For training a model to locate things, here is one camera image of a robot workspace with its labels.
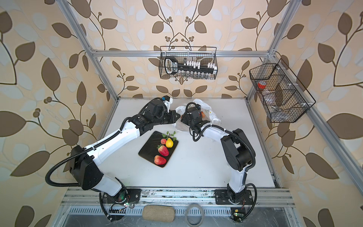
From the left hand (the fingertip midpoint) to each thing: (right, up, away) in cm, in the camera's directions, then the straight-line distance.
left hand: (182, 114), depth 76 cm
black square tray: (-21, -24, +13) cm, 34 cm away
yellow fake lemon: (-9, -19, +13) cm, 25 cm away
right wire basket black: (+55, +9, -1) cm, 55 cm away
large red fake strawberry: (-12, -22, +11) cm, 28 cm away
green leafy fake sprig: (-10, -15, +20) cm, 27 cm away
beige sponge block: (-10, -47, -9) cm, 49 cm away
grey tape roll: (+9, -46, -7) cm, 47 cm away
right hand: (+1, -3, +19) cm, 19 cm away
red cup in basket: (+49, +18, +11) cm, 54 cm away
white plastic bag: (+15, 0, +11) cm, 19 cm away
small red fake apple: (-13, -18, +15) cm, 27 cm away
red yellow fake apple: (-14, -27, +7) cm, 31 cm away
